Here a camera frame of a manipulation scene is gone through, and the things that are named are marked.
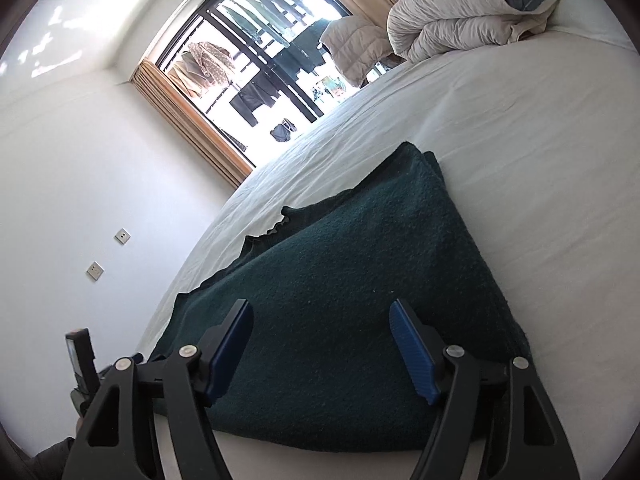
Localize white bed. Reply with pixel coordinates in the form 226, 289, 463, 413
135, 0, 640, 480

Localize beige curtain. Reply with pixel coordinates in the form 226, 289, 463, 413
131, 60, 257, 190

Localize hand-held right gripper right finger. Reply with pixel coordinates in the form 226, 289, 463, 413
389, 299, 581, 480

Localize hanging dark shorts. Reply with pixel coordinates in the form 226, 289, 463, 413
270, 119, 297, 142

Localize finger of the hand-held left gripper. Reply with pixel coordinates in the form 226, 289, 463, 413
97, 354, 147, 381

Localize black framed window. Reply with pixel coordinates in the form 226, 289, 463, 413
155, 0, 357, 161

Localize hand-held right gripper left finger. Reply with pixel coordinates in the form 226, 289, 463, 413
60, 299, 256, 480

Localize beige puffer jacket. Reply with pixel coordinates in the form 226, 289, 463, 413
320, 14, 397, 87

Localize white pillow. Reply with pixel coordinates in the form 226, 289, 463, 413
547, 0, 632, 53

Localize person's left forearm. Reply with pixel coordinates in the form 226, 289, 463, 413
32, 436, 77, 480

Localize hanging floral shirt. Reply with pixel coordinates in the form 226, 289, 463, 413
187, 41, 235, 87

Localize dark green sweater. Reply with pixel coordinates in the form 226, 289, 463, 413
145, 141, 532, 453

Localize hanging black garment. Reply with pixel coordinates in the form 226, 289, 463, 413
229, 79, 282, 127

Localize hanging green shirts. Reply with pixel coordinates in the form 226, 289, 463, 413
219, 0, 315, 47

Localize folded beige duvet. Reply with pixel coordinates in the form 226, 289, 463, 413
387, 0, 578, 63

